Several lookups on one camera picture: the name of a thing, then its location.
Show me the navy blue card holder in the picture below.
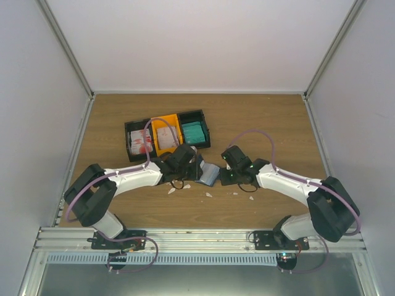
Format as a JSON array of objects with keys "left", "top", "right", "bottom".
[{"left": 196, "top": 155, "right": 220, "bottom": 187}]

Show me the black bin with red cards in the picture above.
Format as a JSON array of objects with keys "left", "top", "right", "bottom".
[{"left": 124, "top": 118, "right": 157, "bottom": 162}]

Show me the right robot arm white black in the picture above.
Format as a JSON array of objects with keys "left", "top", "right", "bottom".
[{"left": 220, "top": 146, "right": 361, "bottom": 250}]

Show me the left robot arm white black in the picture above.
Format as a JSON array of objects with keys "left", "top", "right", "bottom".
[{"left": 64, "top": 144, "right": 202, "bottom": 249}]

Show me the orange bin with cards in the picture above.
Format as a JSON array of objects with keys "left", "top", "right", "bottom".
[{"left": 151, "top": 113, "right": 183, "bottom": 156}]

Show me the white vip card stack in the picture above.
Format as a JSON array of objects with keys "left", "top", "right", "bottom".
[{"left": 157, "top": 126, "right": 178, "bottom": 150}]

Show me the teal card stack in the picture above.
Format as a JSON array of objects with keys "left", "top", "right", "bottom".
[{"left": 181, "top": 121, "right": 206, "bottom": 144}]

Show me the black bin with teal cards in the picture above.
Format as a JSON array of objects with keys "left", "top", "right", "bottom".
[{"left": 177, "top": 110, "right": 211, "bottom": 149}]

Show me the red white card stack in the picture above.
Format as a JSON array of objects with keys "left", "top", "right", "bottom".
[{"left": 128, "top": 129, "right": 153, "bottom": 155}]

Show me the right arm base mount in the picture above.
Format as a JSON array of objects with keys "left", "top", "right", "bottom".
[{"left": 247, "top": 230, "right": 310, "bottom": 251}]

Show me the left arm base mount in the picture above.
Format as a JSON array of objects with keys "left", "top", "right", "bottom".
[{"left": 87, "top": 229, "right": 147, "bottom": 252}]

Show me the slotted cable duct grey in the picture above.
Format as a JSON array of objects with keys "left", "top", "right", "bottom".
[{"left": 47, "top": 252, "right": 277, "bottom": 266}]

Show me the aluminium rail frame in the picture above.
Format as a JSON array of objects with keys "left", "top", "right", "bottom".
[{"left": 33, "top": 228, "right": 368, "bottom": 250}]

